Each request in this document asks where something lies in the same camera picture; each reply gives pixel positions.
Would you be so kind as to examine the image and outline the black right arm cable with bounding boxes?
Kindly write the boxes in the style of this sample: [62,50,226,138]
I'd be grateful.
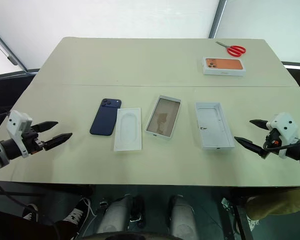
[263,134,300,189]

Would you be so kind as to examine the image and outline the phone box with orange print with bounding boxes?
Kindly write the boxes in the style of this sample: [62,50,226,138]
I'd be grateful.
[202,56,247,77]

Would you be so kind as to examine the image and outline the white box lid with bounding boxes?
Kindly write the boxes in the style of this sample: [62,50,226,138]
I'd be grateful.
[194,101,236,151]

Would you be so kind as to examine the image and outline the white phone box base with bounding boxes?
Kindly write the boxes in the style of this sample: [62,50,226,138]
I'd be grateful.
[144,94,182,141]

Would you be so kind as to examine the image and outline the dark blue smartphone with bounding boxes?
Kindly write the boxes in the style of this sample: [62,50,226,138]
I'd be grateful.
[89,98,123,137]

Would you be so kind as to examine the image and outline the red handled scissors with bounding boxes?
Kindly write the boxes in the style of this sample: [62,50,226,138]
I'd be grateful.
[214,40,247,57]

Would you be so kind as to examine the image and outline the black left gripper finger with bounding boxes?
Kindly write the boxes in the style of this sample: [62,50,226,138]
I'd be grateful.
[30,120,59,134]
[43,132,73,152]

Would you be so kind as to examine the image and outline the grey window frame bar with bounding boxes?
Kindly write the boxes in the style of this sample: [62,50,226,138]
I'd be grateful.
[0,24,29,73]

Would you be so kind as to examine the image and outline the silver robot leg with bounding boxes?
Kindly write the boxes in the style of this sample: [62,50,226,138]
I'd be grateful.
[96,194,134,240]
[168,194,200,240]

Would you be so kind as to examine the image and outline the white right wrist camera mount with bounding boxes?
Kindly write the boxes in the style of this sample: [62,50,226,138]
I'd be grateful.
[268,112,299,159]

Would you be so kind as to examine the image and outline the black and white sneaker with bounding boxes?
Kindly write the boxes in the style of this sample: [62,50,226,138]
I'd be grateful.
[61,196,97,227]
[21,203,40,221]

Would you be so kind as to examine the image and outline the dark window frame post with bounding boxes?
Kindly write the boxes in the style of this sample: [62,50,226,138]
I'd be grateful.
[207,0,228,40]

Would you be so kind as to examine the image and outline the tan fabric bundle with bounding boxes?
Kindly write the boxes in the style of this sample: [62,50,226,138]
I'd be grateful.
[244,186,300,223]

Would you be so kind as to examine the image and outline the white moulded insert tray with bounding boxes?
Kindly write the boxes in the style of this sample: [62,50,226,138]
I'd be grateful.
[113,107,144,153]

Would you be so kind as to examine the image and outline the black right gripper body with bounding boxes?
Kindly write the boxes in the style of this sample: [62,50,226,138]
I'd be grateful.
[262,127,283,159]

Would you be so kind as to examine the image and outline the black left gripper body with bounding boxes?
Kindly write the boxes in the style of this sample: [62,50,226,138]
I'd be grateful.
[21,127,46,156]

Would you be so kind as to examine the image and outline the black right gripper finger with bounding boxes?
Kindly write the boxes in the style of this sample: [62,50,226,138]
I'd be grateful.
[249,119,272,130]
[234,136,268,159]

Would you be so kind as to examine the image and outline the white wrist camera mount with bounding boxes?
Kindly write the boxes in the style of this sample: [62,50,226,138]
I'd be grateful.
[6,109,34,159]
[268,112,299,159]

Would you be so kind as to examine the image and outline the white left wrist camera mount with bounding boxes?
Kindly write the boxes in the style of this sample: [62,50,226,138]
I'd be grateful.
[6,109,34,159]

